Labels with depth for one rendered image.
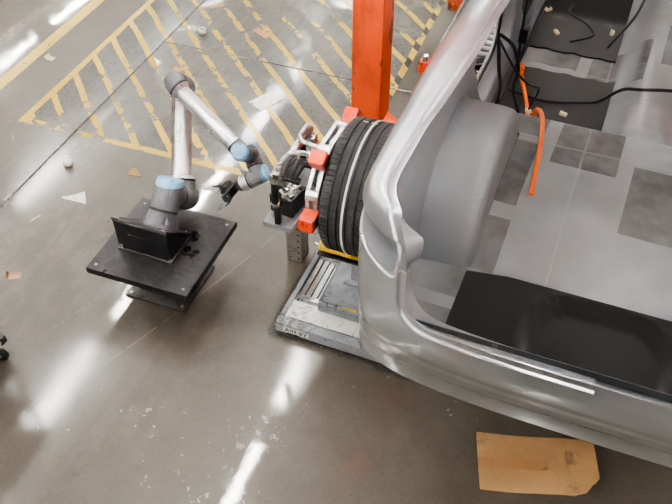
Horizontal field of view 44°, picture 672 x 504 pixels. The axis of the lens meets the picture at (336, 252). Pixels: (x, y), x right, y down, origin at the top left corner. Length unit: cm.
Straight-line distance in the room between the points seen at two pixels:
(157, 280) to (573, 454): 224
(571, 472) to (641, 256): 109
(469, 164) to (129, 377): 206
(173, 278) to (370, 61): 150
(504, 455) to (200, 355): 162
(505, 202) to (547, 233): 23
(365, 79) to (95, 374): 204
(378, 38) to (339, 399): 178
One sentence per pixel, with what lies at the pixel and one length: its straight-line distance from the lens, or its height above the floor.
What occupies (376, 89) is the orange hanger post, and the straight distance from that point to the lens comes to 423.
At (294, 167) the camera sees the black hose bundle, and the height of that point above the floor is 103.
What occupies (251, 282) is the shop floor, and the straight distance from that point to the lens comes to 471.
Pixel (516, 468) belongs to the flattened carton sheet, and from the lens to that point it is 406.
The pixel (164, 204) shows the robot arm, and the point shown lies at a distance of 441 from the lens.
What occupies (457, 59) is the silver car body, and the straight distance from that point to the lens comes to 315.
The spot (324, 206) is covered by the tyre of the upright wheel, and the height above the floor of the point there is 96.
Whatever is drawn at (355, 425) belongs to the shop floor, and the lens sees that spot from 410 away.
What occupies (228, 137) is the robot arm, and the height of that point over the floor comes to 83.
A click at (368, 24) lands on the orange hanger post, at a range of 406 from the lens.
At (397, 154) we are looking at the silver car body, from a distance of 286.
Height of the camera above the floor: 343
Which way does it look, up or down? 45 degrees down
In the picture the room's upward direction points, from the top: straight up
